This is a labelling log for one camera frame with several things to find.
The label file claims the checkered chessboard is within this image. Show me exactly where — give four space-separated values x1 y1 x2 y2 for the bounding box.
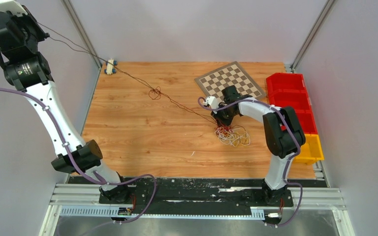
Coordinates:
194 61 266 101

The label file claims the red bin middle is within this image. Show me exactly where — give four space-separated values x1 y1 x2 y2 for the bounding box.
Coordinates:
269 91 311 111

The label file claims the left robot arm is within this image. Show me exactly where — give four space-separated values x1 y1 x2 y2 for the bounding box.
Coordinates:
0 0 131 204

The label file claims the red bin near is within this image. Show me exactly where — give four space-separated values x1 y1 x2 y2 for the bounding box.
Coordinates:
296 111 318 134

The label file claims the yellow bin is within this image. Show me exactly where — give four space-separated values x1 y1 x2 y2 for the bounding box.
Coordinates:
293 134 325 165

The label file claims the red cable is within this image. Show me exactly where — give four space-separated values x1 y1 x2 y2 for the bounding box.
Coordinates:
215 123 239 138

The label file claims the red bin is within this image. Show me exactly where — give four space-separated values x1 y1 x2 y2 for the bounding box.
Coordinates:
296 111 318 134
269 91 311 111
266 73 306 95

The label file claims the brown cable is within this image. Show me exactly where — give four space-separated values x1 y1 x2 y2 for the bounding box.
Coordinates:
37 22 219 126

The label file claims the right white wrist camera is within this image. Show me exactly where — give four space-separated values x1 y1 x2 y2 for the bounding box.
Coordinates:
204 96 220 110

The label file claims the yellow cable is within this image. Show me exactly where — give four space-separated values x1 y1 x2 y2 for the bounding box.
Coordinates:
231 128 252 147

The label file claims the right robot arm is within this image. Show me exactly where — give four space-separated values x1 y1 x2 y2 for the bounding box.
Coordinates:
198 86 306 205

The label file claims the white cable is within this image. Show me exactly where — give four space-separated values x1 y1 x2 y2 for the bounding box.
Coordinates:
216 125 252 148

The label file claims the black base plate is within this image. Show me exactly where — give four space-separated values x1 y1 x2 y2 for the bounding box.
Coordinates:
66 176 328 216

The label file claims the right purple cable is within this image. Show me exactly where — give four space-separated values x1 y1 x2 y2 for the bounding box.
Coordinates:
197 96 304 228

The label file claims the white toy block car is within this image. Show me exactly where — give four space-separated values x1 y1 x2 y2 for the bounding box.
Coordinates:
104 59 118 75

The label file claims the red bin far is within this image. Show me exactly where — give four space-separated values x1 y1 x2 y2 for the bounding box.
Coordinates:
266 73 306 95

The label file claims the aluminium frame rail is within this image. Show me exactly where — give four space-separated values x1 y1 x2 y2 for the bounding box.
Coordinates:
39 182 354 236

